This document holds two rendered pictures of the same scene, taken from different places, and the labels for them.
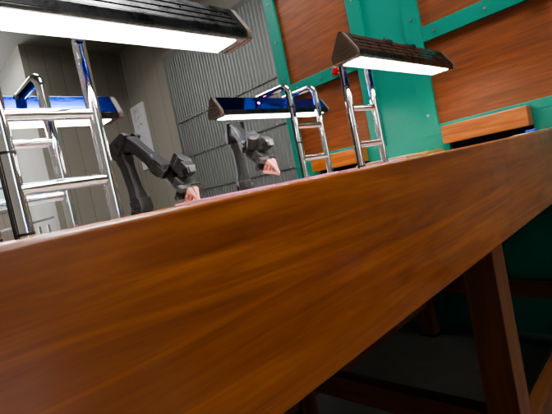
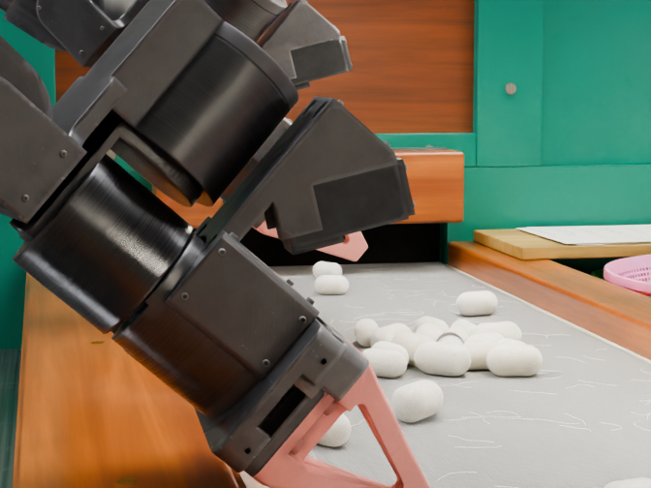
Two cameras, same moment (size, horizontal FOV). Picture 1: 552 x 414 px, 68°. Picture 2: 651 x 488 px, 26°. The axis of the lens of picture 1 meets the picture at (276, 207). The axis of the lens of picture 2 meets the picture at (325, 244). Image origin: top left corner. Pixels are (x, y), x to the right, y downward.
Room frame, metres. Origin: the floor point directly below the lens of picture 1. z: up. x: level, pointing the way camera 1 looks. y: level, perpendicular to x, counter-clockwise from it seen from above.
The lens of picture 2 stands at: (1.26, 0.80, 0.94)
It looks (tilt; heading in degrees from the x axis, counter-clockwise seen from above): 7 degrees down; 303
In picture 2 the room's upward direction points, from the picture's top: straight up
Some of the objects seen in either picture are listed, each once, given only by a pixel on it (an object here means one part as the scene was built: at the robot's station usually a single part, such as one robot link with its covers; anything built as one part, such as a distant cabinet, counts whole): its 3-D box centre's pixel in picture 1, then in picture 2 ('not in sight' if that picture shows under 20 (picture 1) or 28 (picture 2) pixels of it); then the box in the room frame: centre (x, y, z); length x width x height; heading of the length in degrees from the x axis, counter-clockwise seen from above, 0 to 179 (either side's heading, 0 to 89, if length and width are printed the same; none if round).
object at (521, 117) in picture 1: (484, 125); not in sight; (1.54, -0.82, 0.83); 0.30 x 0.06 x 0.07; 44
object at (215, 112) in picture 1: (273, 106); not in sight; (1.67, -0.07, 1.08); 0.62 x 0.08 x 0.07; 134
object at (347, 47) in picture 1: (400, 55); not in sight; (1.27, -0.47, 1.08); 0.62 x 0.08 x 0.07; 134
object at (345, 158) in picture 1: (338, 159); (308, 186); (2.02, -0.35, 0.83); 0.30 x 0.06 x 0.07; 44
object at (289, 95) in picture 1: (296, 145); not in sight; (1.61, -0.13, 0.90); 0.20 x 0.19 x 0.45; 134
